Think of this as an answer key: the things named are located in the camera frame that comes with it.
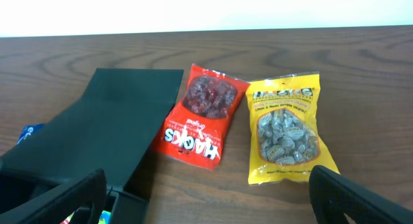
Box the black open gift box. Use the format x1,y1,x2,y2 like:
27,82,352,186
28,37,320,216
1,68,183,223

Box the green Haribo gummy bag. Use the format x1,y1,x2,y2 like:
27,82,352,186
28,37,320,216
61,210,111,224

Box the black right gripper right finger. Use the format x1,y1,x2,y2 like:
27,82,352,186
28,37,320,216
309,165,412,224

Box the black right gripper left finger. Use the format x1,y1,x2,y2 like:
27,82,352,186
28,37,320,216
1,169,106,224

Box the red Hacks candy bag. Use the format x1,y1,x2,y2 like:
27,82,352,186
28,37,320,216
152,64,250,169

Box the blue Eclipse mint box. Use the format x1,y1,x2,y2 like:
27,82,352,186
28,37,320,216
17,123,45,144

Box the yellow Hacks candy bag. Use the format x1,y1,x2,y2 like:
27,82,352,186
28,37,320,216
245,72,338,185

